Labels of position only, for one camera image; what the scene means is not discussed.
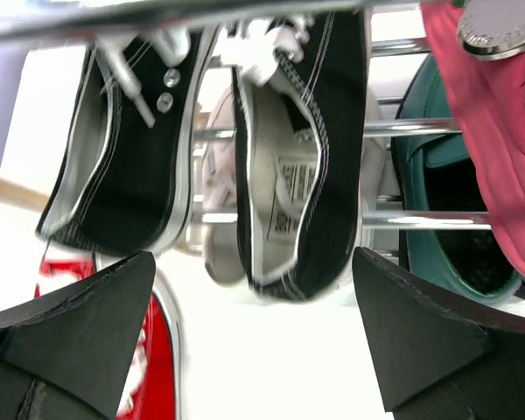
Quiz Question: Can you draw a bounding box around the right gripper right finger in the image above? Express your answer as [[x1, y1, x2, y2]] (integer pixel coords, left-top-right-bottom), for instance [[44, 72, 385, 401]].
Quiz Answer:
[[352, 248, 525, 419]]

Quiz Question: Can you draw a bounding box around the black canvas sneaker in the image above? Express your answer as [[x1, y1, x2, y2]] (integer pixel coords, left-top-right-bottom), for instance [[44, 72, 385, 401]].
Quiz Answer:
[[220, 11, 368, 302], [36, 25, 219, 257]]

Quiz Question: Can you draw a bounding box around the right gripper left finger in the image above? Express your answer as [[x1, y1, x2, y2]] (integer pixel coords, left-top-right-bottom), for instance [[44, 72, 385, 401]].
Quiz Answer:
[[0, 252, 156, 419]]

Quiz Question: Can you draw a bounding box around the cream metal shoe shelf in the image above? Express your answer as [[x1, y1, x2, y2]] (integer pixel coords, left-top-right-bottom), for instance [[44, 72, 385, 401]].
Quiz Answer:
[[0, 0, 525, 255]]

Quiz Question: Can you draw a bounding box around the right red canvas sneaker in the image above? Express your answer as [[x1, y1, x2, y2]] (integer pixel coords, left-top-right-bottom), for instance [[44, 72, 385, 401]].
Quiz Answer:
[[34, 248, 182, 420]]

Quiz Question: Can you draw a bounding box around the white sneaker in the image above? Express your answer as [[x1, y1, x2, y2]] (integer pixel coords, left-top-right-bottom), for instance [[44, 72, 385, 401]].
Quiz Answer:
[[197, 87, 245, 286], [335, 8, 388, 290]]

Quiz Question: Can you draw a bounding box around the left pink patterned slipper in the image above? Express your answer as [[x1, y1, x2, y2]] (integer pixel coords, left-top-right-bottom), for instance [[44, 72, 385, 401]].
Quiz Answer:
[[420, 1, 525, 278]]

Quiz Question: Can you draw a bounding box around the left teal black boot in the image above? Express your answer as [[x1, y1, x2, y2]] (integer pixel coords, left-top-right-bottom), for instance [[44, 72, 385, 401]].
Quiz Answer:
[[391, 55, 525, 305]]

